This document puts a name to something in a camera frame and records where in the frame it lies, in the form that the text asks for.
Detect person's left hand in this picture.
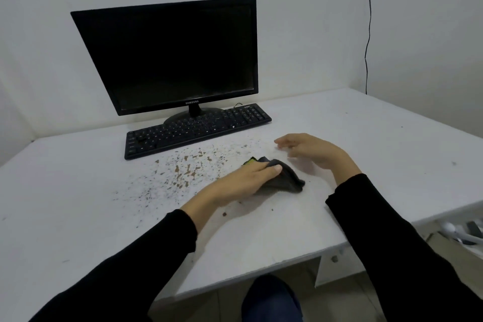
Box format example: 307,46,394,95
211,161,283,208

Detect person's right hand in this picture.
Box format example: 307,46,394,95
274,133,354,172

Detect dark grey cleaning cloth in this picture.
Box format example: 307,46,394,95
244,156,306,195

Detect person's right forearm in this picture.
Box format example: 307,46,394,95
325,152,483,322

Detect person's left forearm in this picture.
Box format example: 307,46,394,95
28,190,221,322

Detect black computer keyboard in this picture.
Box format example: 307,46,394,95
124,103,272,161

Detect scattered brown dirt crumbs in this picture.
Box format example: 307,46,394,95
112,140,262,229

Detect white desk drawer unit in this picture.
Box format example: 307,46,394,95
315,246,367,289

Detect person's leg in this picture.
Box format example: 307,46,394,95
241,274,305,322

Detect black computer monitor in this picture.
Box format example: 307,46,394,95
70,0,259,125

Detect thin black wall cable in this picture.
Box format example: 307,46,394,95
364,0,376,95

